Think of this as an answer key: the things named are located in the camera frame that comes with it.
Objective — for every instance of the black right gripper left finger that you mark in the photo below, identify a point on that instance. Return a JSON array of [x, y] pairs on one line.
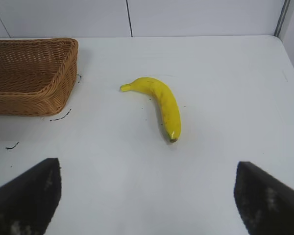
[[24, 200]]

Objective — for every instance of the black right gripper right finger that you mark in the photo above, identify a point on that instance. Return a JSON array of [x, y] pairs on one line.
[[269, 203]]

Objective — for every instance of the yellow banana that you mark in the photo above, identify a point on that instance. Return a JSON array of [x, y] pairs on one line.
[[166, 100]]

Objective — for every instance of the brown wicker basket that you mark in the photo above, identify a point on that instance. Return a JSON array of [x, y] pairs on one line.
[[27, 73]]

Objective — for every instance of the grey metal frame post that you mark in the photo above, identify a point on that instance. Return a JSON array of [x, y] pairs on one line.
[[281, 17]]

